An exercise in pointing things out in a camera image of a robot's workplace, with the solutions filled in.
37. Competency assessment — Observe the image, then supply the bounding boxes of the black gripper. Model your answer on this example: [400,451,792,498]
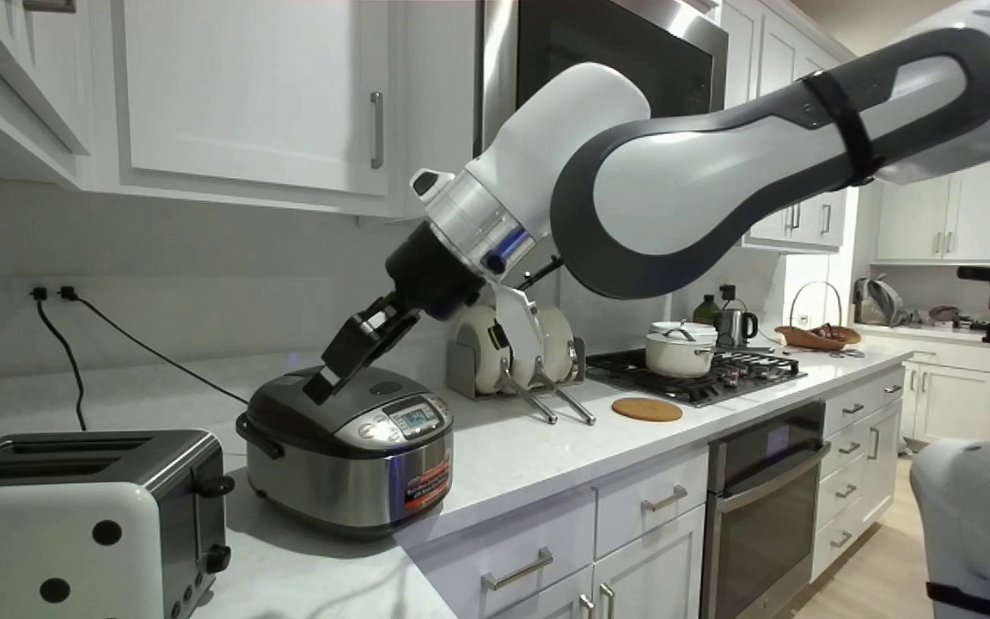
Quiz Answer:
[303,221,489,401]

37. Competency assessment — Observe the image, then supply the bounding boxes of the black toaster press handle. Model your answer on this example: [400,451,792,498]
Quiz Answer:
[192,468,236,503]

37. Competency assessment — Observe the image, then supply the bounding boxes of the white toaster with black dots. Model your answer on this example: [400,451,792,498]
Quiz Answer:
[0,427,234,619]

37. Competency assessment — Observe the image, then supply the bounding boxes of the stainless rice cooker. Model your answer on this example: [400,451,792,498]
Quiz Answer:
[234,363,458,536]

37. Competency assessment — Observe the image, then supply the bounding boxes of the cream frying pan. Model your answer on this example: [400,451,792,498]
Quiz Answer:
[489,284,564,428]

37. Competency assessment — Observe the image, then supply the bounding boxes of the cream deep sauce pan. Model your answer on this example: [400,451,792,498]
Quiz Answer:
[530,302,600,428]

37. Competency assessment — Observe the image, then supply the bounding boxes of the white drawer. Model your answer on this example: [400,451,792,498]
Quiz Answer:
[416,487,600,619]
[596,443,711,560]

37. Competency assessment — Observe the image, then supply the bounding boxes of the round cork trivet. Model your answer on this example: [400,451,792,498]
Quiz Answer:
[610,392,688,427]

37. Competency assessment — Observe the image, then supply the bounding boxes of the white lidded pot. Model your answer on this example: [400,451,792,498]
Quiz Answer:
[643,318,721,382]

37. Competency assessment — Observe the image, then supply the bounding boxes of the dark steel kettle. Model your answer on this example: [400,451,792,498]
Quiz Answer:
[711,280,762,354]

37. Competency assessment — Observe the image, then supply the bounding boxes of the stainless steel microwave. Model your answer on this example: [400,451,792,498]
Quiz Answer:
[476,0,734,157]

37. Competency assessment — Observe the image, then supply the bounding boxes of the black gas cooktop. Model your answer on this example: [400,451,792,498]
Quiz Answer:
[580,340,808,409]

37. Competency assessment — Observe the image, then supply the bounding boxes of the stainless steel oven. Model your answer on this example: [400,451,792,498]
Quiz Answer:
[698,394,833,619]

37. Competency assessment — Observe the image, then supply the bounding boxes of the white upper cabinets beside microwave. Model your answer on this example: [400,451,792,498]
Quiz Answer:
[721,0,866,253]

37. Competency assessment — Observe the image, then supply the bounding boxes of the white base cabinet with drawers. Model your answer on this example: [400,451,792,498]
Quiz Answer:
[808,361,907,585]

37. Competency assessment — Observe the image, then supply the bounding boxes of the chrome kitchen faucet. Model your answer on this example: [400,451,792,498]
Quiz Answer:
[853,270,903,331]

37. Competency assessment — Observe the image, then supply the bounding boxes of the distant white lower cabinets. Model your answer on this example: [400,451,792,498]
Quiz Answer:
[899,354,990,452]

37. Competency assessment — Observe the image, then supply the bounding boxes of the distant white cabinets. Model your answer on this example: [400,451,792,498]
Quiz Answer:
[870,157,990,269]
[899,354,990,452]

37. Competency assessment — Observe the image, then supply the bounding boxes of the distant white upper cabinets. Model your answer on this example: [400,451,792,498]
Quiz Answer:
[870,157,990,269]

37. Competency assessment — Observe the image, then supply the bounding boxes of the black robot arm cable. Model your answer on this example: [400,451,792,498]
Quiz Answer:
[508,253,568,292]

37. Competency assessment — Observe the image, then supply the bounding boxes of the black rice cooker power cord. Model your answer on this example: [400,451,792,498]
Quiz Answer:
[57,280,256,409]

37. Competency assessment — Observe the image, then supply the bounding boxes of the black toaster power cord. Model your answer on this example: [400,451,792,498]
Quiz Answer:
[28,284,94,437]

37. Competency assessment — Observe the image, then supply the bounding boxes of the wicker basket with handle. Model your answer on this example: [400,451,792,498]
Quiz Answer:
[775,276,866,354]

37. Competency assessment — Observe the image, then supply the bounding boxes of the black forearm cable strap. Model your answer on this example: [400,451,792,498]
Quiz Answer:
[801,68,890,185]

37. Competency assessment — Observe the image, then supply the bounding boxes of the black robot base strap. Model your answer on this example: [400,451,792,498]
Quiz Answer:
[926,577,990,619]

